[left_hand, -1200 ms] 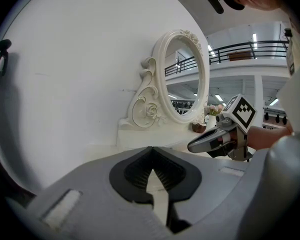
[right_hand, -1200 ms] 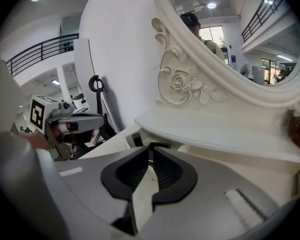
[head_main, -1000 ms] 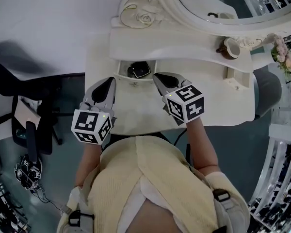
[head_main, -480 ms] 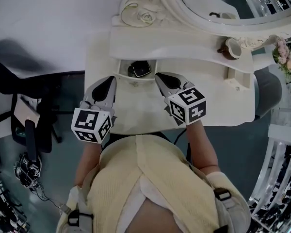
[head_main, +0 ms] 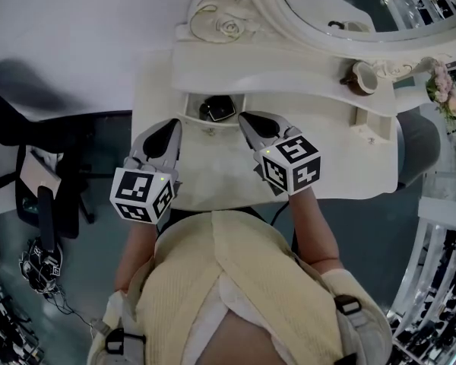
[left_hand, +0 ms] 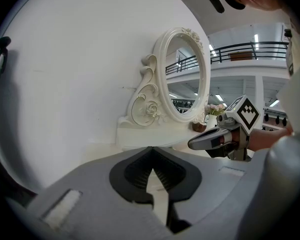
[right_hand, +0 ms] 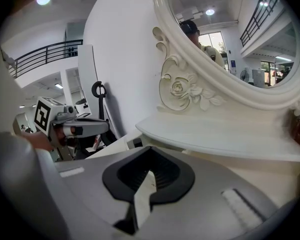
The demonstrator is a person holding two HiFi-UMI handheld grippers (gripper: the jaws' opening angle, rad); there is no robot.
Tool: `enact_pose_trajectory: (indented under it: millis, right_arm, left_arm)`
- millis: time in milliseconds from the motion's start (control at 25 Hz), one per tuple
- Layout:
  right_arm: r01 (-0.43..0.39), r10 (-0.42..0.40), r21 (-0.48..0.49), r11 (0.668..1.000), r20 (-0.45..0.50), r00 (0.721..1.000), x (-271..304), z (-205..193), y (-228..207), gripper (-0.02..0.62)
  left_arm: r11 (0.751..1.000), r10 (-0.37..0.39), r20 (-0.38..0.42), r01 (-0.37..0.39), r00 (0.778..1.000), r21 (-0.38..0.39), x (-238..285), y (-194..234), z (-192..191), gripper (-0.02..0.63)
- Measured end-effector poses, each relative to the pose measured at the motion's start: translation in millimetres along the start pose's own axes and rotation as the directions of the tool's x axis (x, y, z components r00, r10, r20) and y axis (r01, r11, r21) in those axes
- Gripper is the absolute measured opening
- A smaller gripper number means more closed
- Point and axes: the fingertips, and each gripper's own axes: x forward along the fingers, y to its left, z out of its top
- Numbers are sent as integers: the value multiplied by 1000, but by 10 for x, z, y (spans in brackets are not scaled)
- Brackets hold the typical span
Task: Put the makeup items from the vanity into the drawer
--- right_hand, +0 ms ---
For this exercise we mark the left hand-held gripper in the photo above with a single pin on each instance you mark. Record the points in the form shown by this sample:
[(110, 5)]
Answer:
[(43, 114)]

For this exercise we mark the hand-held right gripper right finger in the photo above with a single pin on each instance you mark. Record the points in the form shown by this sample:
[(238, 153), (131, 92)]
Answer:
[(202, 199)]

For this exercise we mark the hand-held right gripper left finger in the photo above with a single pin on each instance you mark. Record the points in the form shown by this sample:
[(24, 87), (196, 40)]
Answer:
[(90, 199)]

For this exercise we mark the white dressing table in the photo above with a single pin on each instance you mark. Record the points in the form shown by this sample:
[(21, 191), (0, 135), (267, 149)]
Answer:
[(227, 134)]

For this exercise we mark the person's left forearm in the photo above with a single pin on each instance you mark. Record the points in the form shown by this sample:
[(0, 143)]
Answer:
[(37, 141)]

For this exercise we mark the black balcony railing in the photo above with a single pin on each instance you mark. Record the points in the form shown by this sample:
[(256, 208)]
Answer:
[(47, 54)]

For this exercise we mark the white oval ornate mirror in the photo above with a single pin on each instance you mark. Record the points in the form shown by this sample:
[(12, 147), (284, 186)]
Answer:
[(190, 89)]

